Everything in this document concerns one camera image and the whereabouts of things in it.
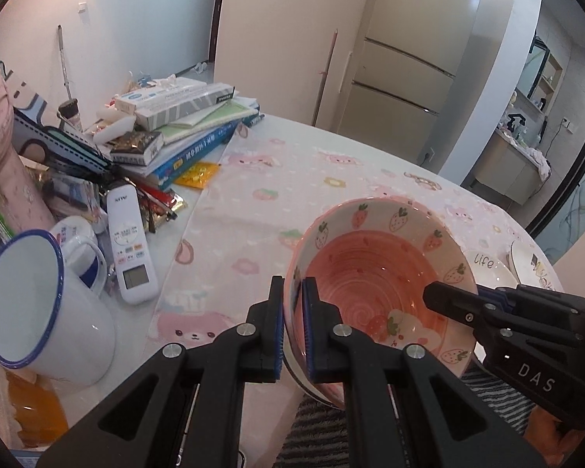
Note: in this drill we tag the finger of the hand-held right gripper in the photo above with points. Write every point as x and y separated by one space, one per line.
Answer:
551 295
451 300

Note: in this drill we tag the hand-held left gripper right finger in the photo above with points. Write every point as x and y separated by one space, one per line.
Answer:
308 336

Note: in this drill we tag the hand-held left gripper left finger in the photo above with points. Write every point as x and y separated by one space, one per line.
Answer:
278 336

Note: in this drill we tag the white plate with gold print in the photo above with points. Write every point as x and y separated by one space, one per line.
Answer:
521 258

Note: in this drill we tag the white plate with black lettering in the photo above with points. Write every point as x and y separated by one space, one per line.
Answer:
490 268

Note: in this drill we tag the pink strawberry bowl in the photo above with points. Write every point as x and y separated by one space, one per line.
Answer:
370 273

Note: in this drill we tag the pink printed tablecloth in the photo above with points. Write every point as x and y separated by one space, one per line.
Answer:
253 224

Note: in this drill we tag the white cloth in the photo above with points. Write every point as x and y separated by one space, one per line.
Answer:
536 161

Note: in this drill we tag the white cabinet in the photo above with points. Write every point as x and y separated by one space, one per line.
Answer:
504 165

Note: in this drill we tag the white remote control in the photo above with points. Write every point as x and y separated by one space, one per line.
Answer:
129 248

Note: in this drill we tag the snack wrappers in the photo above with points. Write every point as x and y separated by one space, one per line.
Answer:
161 204

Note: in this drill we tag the yellow packet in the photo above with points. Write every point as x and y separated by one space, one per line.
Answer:
197 174

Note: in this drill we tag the white enamel mug blue rim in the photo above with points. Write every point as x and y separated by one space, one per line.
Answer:
68 326

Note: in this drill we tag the black framed mirror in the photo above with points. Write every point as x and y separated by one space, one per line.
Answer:
538 70

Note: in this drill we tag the green folder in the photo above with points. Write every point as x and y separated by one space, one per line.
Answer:
209 119

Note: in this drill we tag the white round jar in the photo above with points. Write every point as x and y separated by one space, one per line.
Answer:
73 229

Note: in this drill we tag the dark snack box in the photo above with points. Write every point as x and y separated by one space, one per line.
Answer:
136 146

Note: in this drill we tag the beige refrigerator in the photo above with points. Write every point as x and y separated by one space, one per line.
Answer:
409 58

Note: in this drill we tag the orange bag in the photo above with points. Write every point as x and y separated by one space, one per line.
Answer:
34 409

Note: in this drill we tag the wooden broom stick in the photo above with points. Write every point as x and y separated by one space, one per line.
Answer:
325 78

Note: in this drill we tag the white blue long box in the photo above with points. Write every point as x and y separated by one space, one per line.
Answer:
156 95

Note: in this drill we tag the blue film strip bag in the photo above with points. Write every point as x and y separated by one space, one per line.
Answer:
53 144

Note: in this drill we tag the pink bag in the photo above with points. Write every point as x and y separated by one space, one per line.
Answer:
5 156

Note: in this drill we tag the metal stick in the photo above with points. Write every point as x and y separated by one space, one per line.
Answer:
64 63

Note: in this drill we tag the wall outlet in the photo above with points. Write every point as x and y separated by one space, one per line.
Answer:
429 156

